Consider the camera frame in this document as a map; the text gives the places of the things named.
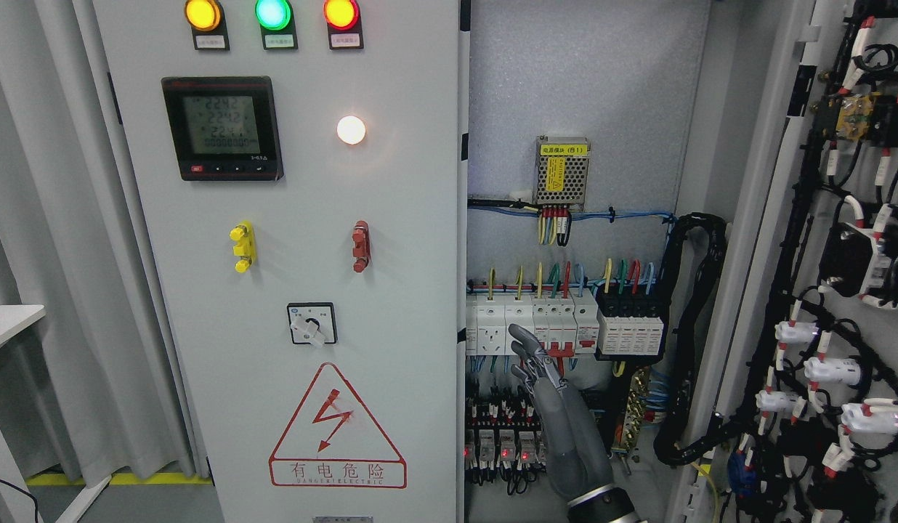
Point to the rotary selector switch left door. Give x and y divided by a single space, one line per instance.
312 323

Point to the green indicator light left door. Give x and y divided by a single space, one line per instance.
277 24

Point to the black surge protector block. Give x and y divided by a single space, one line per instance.
631 327

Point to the black digital power meter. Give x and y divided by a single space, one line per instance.
224 128

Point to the white socket breaker row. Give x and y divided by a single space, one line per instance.
565 327

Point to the yellow fuse terminal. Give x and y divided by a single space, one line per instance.
242 234

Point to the white indicator light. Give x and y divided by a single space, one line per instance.
351 130

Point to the red indicator light left door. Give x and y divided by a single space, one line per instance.
345 31

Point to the lower relay terminal row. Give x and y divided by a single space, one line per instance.
502 440

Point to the yellow indicator light left door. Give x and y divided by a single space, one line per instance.
207 24

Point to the white desk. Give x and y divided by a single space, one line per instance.
16 318

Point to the grey cabinet door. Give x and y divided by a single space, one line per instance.
397 321
791 414

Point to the red electric hazard sticker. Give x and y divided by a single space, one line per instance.
333 440

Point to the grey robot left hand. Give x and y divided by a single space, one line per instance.
576 459

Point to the metal mesh power supply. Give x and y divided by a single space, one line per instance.
562 165

